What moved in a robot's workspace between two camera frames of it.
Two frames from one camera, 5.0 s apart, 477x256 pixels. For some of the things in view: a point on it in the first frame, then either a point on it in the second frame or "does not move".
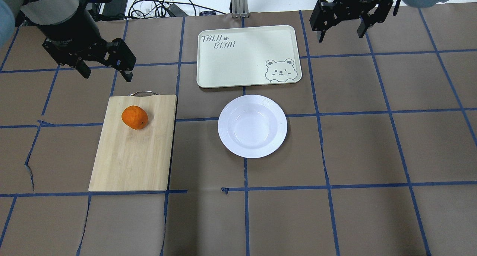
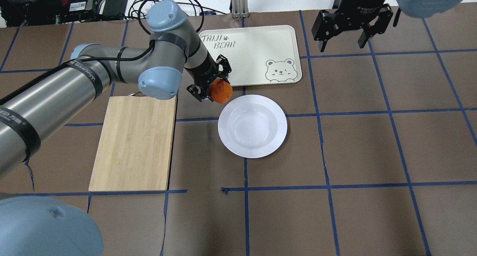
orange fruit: x=135 y=117 to x=220 y=91
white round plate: x=252 y=126 does not move
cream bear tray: x=248 y=56 does not move
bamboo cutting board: x=129 y=160 does not move
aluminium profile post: x=239 y=6 does not move
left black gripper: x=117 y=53 to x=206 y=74
